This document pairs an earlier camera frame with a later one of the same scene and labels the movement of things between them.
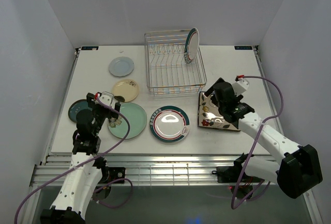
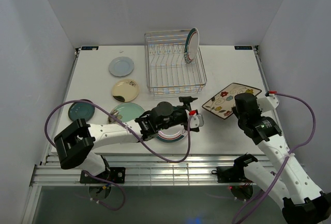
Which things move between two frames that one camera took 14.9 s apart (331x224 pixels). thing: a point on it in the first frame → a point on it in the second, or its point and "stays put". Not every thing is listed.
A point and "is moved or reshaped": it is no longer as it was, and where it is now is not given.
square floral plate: [209, 115] is moved or reshaped
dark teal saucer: [76, 106] stays put
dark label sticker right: [243, 47] stays put
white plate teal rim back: [191, 45] stays put
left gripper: [93, 104] → [186, 101]
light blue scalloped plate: [121, 66] stays put
